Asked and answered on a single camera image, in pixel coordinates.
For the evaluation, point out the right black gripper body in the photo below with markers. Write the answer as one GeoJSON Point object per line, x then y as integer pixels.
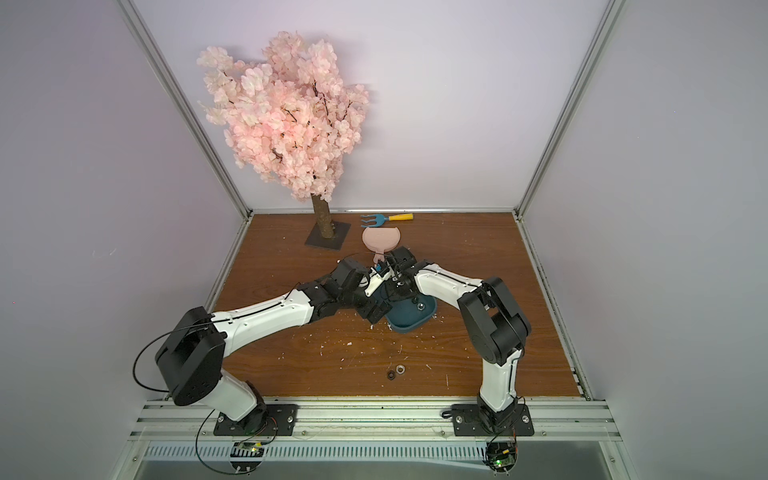
{"type": "Point", "coordinates": [387, 267]}

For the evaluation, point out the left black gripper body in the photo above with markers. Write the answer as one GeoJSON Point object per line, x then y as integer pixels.
{"type": "Point", "coordinates": [358, 300]}

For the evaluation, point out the teal plastic storage box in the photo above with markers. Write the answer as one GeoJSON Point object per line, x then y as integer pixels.
{"type": "Point", "coordinates": [405, 317]}

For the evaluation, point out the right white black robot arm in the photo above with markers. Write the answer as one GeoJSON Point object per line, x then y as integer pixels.
{"type": "Point", "coordinates": [494, 321]}

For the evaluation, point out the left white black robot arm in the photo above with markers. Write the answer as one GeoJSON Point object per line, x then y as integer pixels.
{"type": "Point", "coordinates": [191, 358]}

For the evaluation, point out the pink toy dustpan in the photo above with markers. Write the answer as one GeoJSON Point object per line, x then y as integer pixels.
{"type": "Point", "coordinates": [380, 240]}

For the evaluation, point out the blue yellow toy rake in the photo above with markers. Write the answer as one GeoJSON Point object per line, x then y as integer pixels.
{"type": "Point", "coordinates": [378, 220]}

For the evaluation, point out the pink artificial blossom tree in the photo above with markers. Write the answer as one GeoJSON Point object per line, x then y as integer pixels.
{"type": "Point", "coordinates": [291, 117]}

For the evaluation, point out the left circuit board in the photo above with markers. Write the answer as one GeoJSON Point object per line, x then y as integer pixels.
{"type": "Point", "coordinates": [246, 457]}

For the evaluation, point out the circuit board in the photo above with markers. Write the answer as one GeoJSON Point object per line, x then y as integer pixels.
{"type": "Point", "coordinates": [501, 457]}
{"type": "Point", "coordinates": [246, 457]}

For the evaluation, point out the right circuit board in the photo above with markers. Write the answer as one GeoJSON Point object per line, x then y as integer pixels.
{"type": "Point", "coordinates": [501, 457]}

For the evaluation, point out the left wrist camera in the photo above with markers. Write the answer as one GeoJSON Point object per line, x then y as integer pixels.
{"type": "Point", "coordinates": [377, 277]}

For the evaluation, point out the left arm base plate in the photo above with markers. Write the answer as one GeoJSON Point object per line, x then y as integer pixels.
{"type": "Point", "coordinates": [270, 420]}

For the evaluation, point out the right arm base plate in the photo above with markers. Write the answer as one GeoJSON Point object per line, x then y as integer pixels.
{"type": "Point", "coordinates": [476, 420]}

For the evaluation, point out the aluminium front rail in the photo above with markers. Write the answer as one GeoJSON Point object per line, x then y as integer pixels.
{"type": "Point", "coordinates": [419, 419]}

